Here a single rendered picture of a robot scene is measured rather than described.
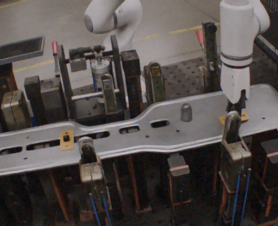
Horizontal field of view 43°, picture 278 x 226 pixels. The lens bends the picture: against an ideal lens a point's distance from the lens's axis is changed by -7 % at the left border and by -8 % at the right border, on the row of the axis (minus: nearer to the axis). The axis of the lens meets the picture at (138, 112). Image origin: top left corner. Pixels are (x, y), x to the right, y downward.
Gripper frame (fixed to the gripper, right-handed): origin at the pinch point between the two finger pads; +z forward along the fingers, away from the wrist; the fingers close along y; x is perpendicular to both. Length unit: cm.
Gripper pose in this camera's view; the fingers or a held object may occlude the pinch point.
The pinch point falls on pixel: (234, 110)
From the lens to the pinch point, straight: 105.1
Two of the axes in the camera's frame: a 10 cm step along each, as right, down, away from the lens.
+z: 0.9, 8.2, 5.7
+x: 9.8, -1.8, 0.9
